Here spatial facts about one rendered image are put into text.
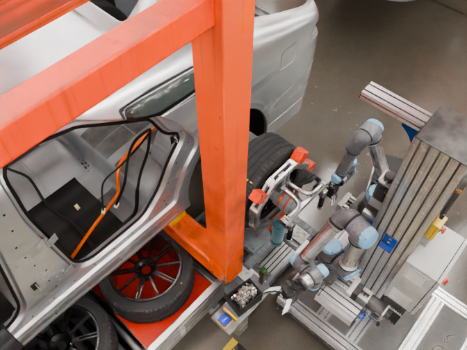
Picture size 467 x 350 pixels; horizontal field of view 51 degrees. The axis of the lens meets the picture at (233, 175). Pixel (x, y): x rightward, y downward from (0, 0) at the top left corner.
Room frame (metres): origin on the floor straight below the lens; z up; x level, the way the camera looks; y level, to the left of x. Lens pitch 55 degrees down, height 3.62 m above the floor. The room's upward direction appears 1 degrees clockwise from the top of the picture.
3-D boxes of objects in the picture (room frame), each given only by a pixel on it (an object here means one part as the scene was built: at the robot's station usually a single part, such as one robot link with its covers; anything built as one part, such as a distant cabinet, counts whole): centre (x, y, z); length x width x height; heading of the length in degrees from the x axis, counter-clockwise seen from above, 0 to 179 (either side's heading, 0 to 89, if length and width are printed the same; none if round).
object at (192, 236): (1.62, 0.29, 0.69); 0.52 x 0.17 x 0.35; 48
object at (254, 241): (1.91, -0.18, 0.32); 0.40 x 0.30 x 0.28; 138
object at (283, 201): (1.75, -0.36, 0.85); 0.21 x 0.14 x 0.14; 48
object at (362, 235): (1.22, -0.66, 1.19); 0.15 x 0.12 x 0.55; 35
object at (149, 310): (1.43, 0.61, 0.39); 0.66 x 0.66 x 0.24
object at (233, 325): (1.19, -0.07, 0.44); 0.43 x 0.17 x 0.03; 138
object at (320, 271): (1.07, -0.45, 1.21); 0.11 x 0.08 x 0.09; 125
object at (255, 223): (1.80, -0.31, 0.85); 0.54 x 0.07 x 0.54; 138
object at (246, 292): (1.21, -0.08, 0.51); 0.20 x 0.14 x 0.13; 128
